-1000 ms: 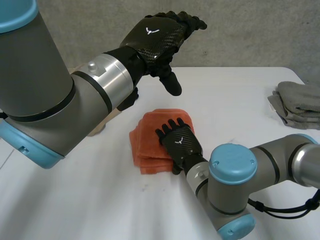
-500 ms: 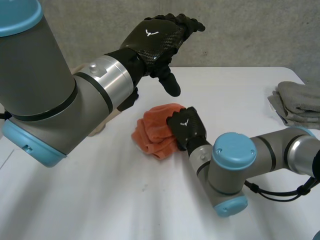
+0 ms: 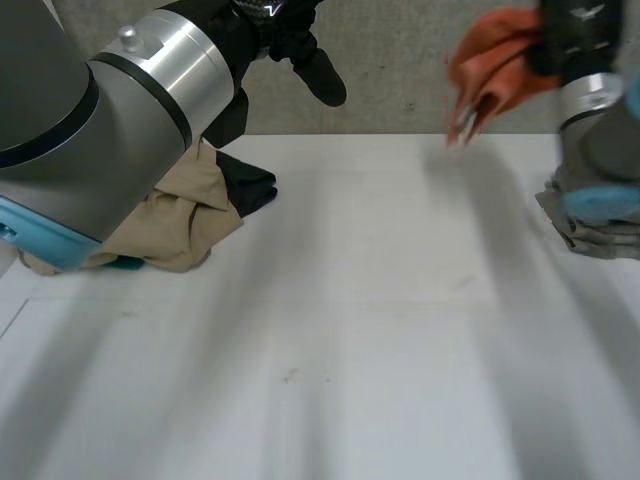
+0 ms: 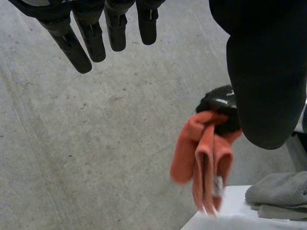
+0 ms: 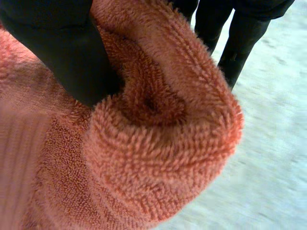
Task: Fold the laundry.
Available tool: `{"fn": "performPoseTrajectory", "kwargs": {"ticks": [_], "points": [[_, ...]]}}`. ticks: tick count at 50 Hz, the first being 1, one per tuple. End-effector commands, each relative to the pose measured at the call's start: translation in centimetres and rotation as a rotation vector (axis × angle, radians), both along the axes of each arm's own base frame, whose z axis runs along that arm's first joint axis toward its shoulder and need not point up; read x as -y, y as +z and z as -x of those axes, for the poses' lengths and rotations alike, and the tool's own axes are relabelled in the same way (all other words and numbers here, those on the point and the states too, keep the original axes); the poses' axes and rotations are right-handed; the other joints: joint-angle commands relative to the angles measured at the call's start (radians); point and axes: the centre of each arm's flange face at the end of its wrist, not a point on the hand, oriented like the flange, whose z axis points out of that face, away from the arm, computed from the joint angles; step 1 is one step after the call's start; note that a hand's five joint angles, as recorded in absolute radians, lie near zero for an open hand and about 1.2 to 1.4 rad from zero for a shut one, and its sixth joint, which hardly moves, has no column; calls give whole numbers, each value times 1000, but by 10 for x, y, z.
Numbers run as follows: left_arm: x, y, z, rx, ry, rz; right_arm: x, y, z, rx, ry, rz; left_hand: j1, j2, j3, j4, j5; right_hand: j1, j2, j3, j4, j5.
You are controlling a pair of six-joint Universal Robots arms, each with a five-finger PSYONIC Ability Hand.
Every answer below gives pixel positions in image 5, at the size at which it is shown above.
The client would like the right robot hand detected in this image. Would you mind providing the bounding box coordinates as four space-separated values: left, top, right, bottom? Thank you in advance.
0 0 296 108

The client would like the coral towel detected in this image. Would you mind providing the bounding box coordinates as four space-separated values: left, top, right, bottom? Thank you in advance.
0 0 245 230

